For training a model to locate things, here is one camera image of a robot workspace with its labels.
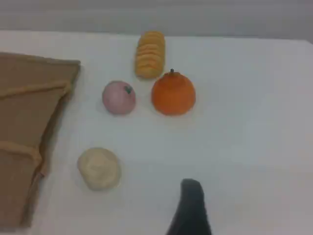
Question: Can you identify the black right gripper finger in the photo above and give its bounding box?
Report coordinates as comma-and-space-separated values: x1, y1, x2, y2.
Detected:
165, 178, 212, 235

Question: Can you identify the brown burlap tote bag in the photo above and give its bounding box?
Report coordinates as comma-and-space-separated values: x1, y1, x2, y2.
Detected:
0, 51, 81, 232

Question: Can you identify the orange tangerine toy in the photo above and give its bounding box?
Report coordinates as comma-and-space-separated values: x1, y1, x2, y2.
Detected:
151, 69, 196, 116

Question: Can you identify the pink peach toy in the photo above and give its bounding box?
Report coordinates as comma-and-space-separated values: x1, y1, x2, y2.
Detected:
102, 80, 136, 115

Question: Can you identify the long striped bread loaf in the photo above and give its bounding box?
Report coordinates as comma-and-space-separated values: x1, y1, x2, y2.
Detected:
134, 30, 166, 79

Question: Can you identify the cream round bun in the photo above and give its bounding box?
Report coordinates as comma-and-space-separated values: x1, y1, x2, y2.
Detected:
77, 147, 121, 191

